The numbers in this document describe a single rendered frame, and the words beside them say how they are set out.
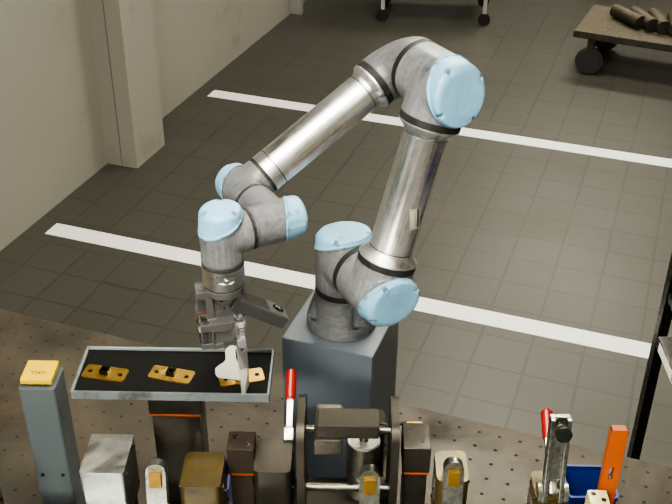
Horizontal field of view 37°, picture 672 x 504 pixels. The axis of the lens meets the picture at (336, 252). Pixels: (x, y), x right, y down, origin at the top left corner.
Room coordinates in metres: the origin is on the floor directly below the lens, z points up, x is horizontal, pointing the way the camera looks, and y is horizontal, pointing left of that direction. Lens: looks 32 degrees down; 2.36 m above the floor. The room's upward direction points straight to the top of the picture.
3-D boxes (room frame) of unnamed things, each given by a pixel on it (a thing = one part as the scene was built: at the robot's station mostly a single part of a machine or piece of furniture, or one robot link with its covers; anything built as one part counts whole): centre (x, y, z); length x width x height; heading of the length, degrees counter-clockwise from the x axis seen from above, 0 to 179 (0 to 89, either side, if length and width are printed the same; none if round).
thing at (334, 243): (1.72, -0.02, 1.27); 0.13 x 0.12 x 0.14; 30
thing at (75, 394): (1.48, 0.30, 1.16); 0.37 x 0.14 x 0.02; 89
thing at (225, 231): (1.46, 0.19, 1.48); 0.09 x 0.08 x 0.11; 120
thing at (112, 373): (1.47, 0.44, 1.17); 0.08 x 0.04 x 0.01; 79
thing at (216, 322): (1.45, 0.20, 1.32); 0.09 x 0.08 x 0.12; 104
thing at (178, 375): (1.47, 0.31, 1.17); 0.08 x 0.04 x 0.01; 76
